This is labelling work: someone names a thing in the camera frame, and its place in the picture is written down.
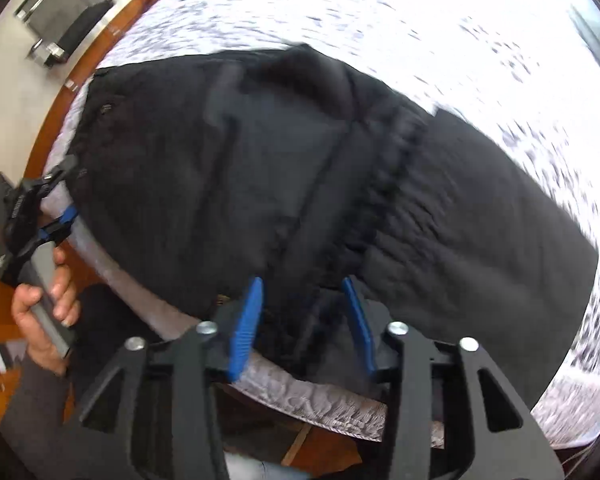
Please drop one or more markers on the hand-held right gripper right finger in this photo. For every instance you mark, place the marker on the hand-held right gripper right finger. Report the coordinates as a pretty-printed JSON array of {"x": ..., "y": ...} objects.
[{"x": 360, "y": 325}]

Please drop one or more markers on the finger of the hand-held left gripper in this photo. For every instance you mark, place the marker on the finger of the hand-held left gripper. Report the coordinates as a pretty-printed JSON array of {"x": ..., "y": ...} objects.
[
  {"x": 62, "y": 225},
  {"x": 62, "y": 172}
]

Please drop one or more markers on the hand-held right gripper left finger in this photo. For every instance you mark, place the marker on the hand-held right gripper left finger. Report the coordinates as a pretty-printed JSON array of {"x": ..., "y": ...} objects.
[{"x": 245, "y": 320}]

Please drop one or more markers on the black pants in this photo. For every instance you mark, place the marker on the black pants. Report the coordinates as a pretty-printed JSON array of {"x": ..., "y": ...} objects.
[{"x": 229, "y": 160}]

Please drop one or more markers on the person's left forearm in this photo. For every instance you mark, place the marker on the person's left forearm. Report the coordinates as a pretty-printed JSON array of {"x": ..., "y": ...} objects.
[{"x": 34, "y": 410}]

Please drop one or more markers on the person's left hand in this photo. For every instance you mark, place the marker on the person's left hand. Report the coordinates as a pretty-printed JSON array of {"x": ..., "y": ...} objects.
[{"x": 29, "y": 330}]

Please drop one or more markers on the metal frame chair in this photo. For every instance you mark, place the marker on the metal frame chair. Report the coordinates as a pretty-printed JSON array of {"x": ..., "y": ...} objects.
[{"x": 64, "y": 15}]

